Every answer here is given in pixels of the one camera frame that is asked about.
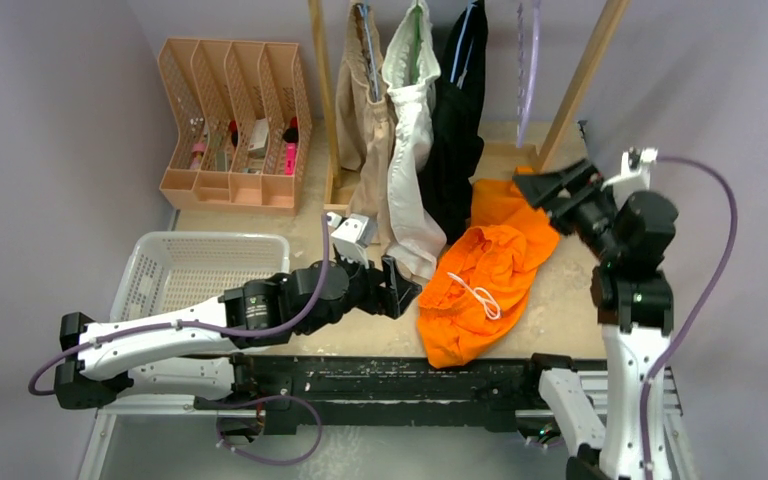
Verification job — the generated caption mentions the purple cable loop under rail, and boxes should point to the purple cable loop under rail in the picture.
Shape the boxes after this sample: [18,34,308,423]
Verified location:
[215,394,324,467]

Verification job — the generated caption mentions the white shorts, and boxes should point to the white shorts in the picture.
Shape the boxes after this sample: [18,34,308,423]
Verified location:
[382,1,446,279]

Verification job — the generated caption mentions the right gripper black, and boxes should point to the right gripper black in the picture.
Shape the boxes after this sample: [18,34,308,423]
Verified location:
[515,157,626,260]

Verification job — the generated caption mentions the peach plastic file organizer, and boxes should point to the peach plastic file organizer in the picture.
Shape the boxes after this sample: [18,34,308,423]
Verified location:
[158,37,313,215]

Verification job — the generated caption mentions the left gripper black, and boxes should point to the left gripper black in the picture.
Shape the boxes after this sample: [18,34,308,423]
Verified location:
[299,247,420,336]

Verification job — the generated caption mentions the light blue hanger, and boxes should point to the light blue hanger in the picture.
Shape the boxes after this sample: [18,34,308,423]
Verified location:
[449,0,475,84]

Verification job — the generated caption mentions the pink marker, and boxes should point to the pink marker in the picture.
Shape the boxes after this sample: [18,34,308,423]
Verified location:
[284,143,297,176]

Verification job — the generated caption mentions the wooden clothes rack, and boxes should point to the wooden clothes rack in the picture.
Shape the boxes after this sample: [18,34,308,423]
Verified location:
[307,0,632,221]

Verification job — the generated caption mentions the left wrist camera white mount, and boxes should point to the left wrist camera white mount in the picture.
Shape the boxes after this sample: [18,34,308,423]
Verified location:
[326,212,377,268]

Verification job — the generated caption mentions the beige shorts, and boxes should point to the beige shorts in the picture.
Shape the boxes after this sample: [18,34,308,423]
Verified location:
[335,1,396,248]

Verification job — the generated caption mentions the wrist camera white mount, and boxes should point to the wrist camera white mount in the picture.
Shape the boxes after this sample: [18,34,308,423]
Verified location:
[602,148,658,202]
[326,212,377,268]

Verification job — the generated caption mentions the orange shorts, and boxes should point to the orange shorts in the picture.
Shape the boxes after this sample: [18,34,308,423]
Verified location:
[417,179,560,369]

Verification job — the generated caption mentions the white small box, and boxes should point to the white small box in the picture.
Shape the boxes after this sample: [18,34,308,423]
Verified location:
[247,118,270,159]

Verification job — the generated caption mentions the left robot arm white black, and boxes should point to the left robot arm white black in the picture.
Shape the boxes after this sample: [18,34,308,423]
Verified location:
[53,256,422,410]

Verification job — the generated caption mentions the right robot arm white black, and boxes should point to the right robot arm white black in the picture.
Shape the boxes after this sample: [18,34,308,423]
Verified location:
[513,159,678,479]

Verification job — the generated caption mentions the lilac plastic hanger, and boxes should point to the lilac plastic hanger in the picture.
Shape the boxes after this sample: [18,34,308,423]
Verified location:
[516,0,542,148]

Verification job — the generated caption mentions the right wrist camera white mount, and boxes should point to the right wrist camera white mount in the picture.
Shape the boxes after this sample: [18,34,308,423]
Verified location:
[602,148,658,202]

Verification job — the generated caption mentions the green hanger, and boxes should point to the green hanger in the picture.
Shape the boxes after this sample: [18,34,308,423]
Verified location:
[407,1,422,84]

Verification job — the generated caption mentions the white plastic perforated basket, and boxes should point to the white plastic perforated basket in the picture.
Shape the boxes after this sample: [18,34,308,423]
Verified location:
[109,231,290,322]

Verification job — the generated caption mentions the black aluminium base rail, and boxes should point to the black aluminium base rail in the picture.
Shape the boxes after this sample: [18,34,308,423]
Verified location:
[95,354,683,439]

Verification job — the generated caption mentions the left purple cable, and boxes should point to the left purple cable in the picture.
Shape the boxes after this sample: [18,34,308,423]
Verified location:
[27,213,334,397]

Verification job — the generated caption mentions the black shorts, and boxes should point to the black shorts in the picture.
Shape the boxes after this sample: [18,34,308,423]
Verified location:
[418,1,489,245]

